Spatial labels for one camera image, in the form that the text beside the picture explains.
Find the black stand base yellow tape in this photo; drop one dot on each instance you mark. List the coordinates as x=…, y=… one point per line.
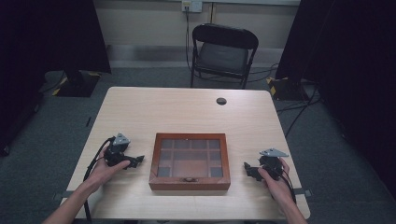
x=286, y=88

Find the black folding chair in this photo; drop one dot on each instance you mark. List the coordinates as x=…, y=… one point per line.
x=222, y=56

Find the person's left hand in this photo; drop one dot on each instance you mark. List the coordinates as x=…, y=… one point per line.
x=104, y=172

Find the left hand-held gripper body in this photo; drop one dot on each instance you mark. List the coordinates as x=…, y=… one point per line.
x=115, y=152

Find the person's right hand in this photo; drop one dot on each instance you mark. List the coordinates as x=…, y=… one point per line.
x=277, y=188

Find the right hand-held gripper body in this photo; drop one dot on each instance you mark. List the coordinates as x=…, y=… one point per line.
x=271, y=165

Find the black curtain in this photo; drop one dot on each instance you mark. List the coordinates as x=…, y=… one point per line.
x=351, y=77
x=46, y=46

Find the white wall socket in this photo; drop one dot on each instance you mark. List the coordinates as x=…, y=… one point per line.
x=192, y=5

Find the wooden box with glass lid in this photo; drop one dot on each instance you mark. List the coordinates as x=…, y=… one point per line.
x=190, y=161

